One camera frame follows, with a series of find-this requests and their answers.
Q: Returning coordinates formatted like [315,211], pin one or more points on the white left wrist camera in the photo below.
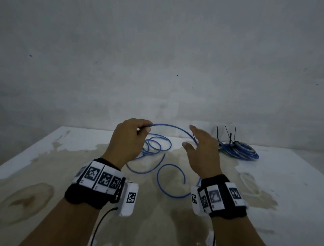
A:
[129,199]

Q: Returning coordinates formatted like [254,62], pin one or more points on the person's left hand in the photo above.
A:
[126,144]

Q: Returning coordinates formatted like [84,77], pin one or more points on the person's right hand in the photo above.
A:
[206,157]

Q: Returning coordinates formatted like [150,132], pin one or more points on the black left wristband with markers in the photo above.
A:
[93,185]

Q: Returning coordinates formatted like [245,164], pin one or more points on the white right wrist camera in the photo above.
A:
[196,200]

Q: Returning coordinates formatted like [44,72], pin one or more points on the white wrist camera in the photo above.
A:
[129,199]
[196,200]

